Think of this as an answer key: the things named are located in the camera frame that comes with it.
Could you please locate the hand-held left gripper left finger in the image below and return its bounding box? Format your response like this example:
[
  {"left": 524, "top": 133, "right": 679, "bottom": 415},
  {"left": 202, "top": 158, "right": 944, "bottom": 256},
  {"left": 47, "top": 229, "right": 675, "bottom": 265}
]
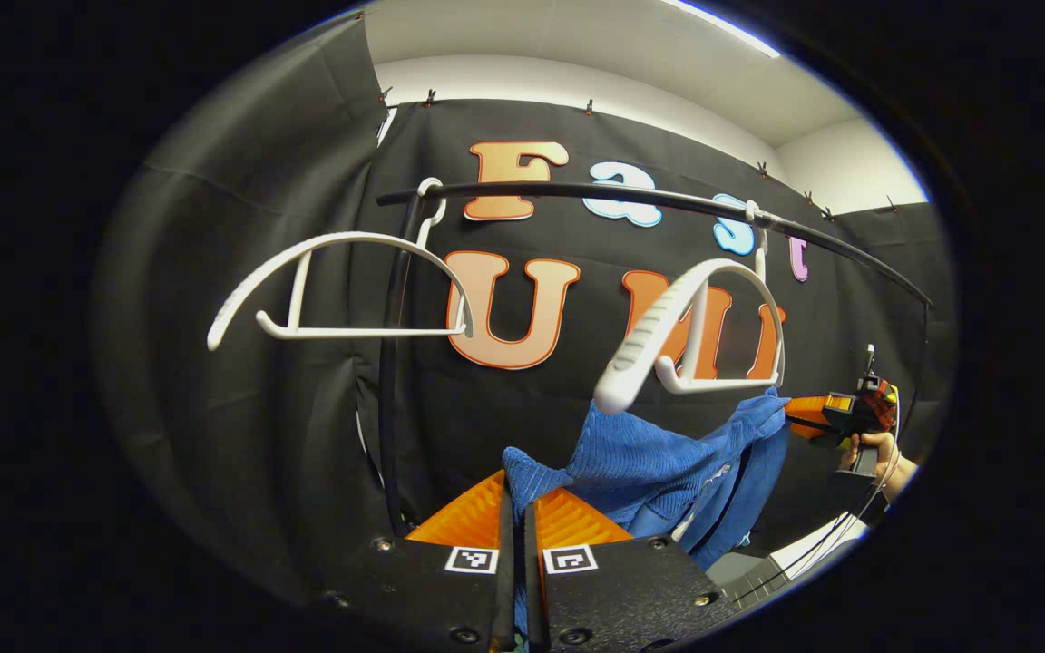
[{"left": 309, "top": 470, "right": 518, "bottom": 653}]

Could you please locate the blue corduroy jacket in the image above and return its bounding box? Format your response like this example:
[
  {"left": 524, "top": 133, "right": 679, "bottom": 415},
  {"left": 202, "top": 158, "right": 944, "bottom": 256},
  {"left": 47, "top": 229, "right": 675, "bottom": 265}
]
[{"left": 502, "top": 388, "right": 793, "bottom": 572}]

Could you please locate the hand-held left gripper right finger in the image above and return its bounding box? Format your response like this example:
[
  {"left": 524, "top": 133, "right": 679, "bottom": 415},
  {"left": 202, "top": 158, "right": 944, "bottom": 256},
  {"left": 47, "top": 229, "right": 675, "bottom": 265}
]
[{"left": 522, "top": 488, "right": 741, "bottom": 653}]

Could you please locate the white plastic clothes hanger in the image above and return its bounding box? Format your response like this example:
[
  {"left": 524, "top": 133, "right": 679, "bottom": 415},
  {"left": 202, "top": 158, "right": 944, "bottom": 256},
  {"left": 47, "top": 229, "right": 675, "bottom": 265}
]
[
  {"left": 206, "top": 178, "right": 475, "bottom": 352},
  {"left": 593, "top": 200, "right": 786, "bottom": 416}
]

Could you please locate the black clothes rack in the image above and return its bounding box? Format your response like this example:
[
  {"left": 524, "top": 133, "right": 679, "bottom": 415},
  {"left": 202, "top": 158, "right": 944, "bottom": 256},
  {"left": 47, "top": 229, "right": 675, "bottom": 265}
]
[{"left": 376, "top": 180, "right": 934, "bottom": 538}]

